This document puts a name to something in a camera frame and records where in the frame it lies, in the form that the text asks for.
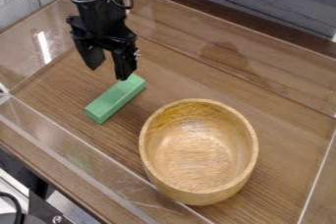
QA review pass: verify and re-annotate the clear acrylic tray wall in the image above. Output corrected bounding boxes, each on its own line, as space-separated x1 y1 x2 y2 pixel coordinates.
0 93 213 224

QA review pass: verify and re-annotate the green rectangular block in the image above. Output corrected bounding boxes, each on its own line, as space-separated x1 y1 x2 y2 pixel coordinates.
84 74 146 124

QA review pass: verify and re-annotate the brown wooden bowl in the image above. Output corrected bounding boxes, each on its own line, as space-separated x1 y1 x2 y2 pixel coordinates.
138 98 258 205

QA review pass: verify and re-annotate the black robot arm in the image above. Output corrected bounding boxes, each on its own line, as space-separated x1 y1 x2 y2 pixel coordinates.
65 0 138 81

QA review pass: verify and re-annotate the black cable bottom left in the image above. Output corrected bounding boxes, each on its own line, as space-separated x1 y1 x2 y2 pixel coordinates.
0 192 25 224

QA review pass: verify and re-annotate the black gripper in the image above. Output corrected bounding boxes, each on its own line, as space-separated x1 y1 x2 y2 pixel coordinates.
66 0 138 81

